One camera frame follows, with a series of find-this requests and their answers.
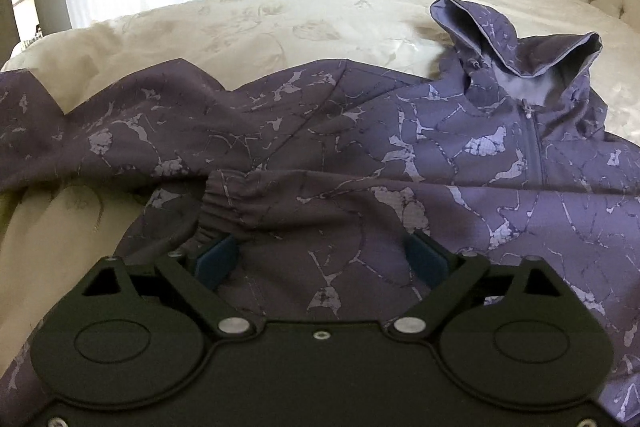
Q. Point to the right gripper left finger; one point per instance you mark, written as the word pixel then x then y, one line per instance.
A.
pixel 194 280

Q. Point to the purple patterned hooded jacket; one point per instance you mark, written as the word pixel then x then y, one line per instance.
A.
pixel 320 172

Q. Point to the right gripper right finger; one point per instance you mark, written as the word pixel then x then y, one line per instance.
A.
pixel 454 281

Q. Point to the cream bed comforter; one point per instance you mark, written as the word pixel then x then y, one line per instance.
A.
pixel 50 237

